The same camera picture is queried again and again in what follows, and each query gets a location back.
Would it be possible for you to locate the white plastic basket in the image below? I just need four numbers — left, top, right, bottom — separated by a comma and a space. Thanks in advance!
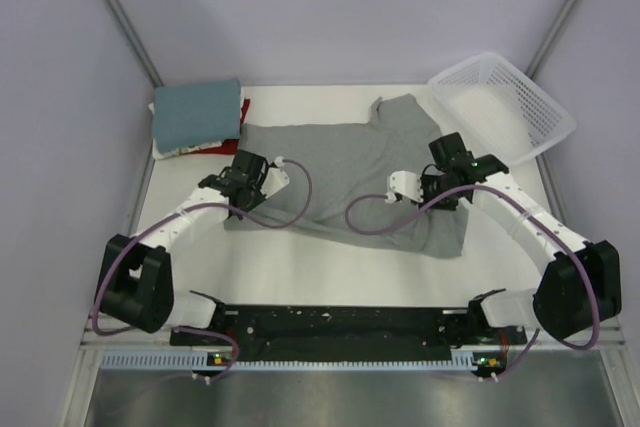
428, 52, 577, 167

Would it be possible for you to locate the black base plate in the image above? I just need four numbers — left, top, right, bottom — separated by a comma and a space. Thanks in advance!
169, 302, 528, 363

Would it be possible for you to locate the folded red t-shirt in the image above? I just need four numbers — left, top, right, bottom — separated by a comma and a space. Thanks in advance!
193, 98, 251, 155

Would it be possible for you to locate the corner aluminium post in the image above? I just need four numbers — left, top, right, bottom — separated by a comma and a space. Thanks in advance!
103, 0, 164, 87
525, 0, 583, 80

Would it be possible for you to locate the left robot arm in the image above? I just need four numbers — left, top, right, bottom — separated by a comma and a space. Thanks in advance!
91, 150, 289, 344

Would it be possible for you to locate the right corner aluminium post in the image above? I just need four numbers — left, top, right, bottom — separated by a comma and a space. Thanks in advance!
525, 0, 583, 80

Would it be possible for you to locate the slotted cable duct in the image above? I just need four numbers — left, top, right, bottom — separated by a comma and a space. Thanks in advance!
101, 348, 504, 371

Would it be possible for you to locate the left corner aluminium post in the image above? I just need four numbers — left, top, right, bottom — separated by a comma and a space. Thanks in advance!
103, 0, 164, 87

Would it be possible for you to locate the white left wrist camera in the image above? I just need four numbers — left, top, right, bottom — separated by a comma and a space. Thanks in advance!
261, 156, 290, 199

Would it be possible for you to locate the folded blue t-shirt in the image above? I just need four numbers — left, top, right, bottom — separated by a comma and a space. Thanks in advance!
152, 78, 243, 155

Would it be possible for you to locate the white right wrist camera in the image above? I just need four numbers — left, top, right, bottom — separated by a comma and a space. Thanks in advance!
385, 171, 424, 204

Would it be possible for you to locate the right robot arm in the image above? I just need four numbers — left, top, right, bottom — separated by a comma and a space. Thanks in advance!
420, 133, 622, 349

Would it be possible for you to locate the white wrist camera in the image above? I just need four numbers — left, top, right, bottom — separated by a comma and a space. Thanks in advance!
385, 171, 424, 204
261, 156, 290, 199

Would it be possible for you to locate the grey t-shirt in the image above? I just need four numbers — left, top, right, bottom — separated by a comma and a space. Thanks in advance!
239, 94, 468, 259

